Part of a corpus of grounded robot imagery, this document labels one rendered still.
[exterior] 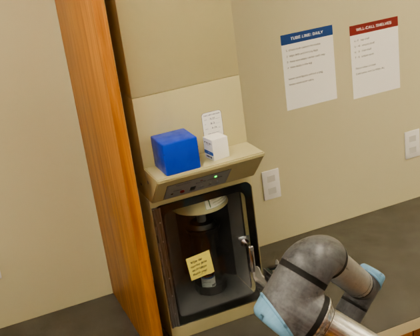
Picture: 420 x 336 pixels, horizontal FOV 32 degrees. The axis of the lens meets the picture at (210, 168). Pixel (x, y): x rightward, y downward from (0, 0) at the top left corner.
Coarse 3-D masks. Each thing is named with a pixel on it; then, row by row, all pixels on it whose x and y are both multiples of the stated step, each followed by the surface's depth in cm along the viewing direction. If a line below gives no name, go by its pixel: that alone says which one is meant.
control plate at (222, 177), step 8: (208, 176) 204; (224, 176) 209; (176, 184) 201; (184, 184) 203; (192, 184) 205; (200, 184) 207; (208, 184) 210; (216, 184) 212; (168, 192) 204; (176, 192) 206; (184, 192) 208
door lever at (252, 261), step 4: (244, 240) 224; (244, 244) 223; (248, 244) 222; (248, 248) 220; (252, 248) 220; (248, 252) 221; (252, 252) 220; (252, 256) 221; (252, 260) 221; (252, 264) 222; (252, 268) 222; (252, 272) 223
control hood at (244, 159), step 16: (240, 144) 214; (208, 160) 205; (224, 160) 204; (240, 160) 204; (256, 160) 207; (160, 176) 199; (176, 176) 198; (192, 176) 200; (240, 176) 214; (160, 192) 202; (192, 192) 211
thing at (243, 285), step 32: (224, 192) 217; (192, 224) 216; (224, 224) 220; (192, 256) 219; (224, 256) 223; (256, 256) 227; (192, 288) 222; (224, 288) 226; (256, 288) 231; (192, 320) 225
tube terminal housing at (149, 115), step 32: (160, 96) 202; (192, 96) 205; (224, 96) 209; (128, 128) 211; (160, 128) 204; (192, 128) 208; (224, 128) 212; (256, 224) 226; (160, 288) 224; (224, 320) 231
